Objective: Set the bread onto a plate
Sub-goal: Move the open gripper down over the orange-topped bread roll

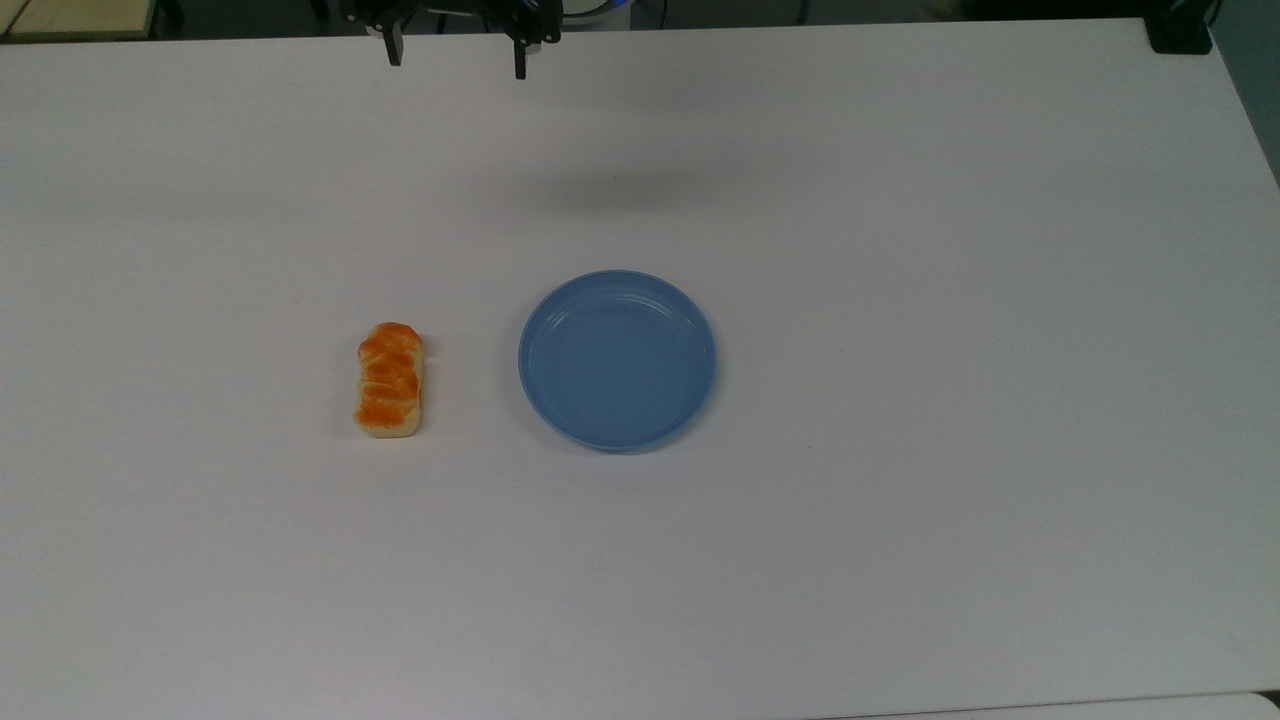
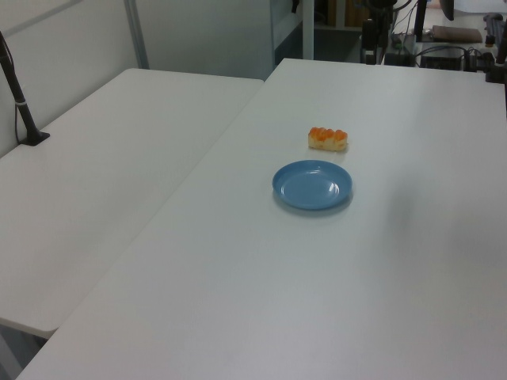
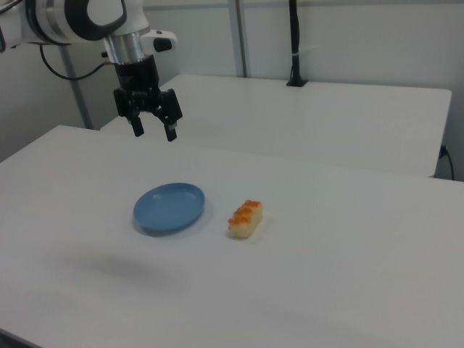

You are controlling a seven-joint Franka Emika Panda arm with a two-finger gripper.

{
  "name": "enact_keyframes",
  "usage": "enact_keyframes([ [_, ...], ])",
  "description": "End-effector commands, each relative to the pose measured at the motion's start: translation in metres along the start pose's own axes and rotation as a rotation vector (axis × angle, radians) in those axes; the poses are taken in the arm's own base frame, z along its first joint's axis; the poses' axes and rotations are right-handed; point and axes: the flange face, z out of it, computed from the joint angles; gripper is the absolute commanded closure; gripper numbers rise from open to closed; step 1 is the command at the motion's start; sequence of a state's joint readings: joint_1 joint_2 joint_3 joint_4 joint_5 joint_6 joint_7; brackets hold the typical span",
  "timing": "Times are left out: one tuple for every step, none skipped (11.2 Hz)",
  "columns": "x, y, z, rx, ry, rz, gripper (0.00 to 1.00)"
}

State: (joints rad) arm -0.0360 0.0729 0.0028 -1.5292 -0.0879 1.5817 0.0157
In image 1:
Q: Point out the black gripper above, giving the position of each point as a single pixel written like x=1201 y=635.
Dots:
x=520 y=14

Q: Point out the blue round plastic plate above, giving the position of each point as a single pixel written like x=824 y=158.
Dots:
x=617 y=361

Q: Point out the black table clamp block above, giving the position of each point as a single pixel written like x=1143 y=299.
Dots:
x=1179 y=30

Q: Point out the light wooden board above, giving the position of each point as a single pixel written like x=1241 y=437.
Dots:
x=75 y=17

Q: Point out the orange glazed bread loaf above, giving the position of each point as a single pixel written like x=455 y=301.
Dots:
x=389 y=380

